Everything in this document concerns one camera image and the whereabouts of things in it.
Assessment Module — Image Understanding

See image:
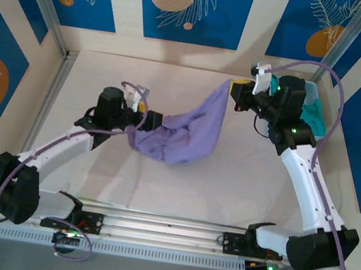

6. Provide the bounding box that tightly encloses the purple t-shirt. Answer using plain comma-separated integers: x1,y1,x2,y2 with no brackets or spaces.
121,62,235,174

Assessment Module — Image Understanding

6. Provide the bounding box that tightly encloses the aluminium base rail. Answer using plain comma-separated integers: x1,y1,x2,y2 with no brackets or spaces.
0,186,345,270

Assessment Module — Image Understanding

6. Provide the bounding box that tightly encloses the light blue plastic basket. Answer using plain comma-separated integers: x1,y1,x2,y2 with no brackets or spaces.
259,73,335,144

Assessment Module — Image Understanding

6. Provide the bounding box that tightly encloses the thin black wire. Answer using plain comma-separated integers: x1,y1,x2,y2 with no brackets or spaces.
251,114,274,139

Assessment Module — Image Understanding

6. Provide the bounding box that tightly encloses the slotted grey cable duct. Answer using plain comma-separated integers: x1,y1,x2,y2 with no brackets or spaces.
0,222,248,270

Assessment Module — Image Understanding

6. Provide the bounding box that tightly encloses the aluminium side rail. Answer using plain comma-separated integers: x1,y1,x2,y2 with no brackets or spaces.
5,42,81,191

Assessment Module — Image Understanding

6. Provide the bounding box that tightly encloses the purple cable loop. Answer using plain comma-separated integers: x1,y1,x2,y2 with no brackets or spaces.
51,230,95,265

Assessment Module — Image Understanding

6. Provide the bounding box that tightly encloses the teal cloth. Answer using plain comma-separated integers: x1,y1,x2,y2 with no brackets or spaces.
263,74,334,139

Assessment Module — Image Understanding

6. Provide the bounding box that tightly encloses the aluminium frame post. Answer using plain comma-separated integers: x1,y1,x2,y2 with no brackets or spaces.
310,0,361,92
0,0,81,60

